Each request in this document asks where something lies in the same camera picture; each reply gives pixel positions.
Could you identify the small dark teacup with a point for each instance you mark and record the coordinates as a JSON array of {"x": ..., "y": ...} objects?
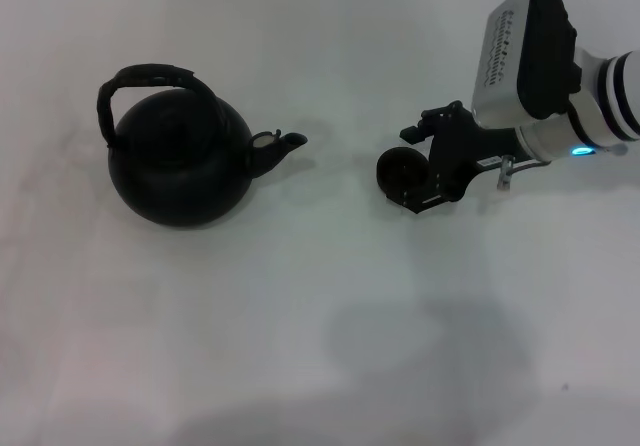
[{"x": 400, "y": 173}]

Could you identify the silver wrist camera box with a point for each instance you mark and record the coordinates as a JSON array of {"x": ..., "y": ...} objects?
[{"x": 525, "y": 56}]

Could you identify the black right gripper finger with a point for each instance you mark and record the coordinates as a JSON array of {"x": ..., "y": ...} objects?
[
  {"x": 432, "y": 118},
  {"x": 420, "y": 203}
]

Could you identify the black round teapot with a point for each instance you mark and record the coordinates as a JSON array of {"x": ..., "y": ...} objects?
[{"x": 175, "y": 176}]

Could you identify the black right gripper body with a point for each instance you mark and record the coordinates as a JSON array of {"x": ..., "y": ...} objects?
[{"x": 465, "y": 151}]

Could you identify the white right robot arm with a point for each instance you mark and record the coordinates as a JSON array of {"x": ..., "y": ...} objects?
[{"x": 590, "y": 111}]

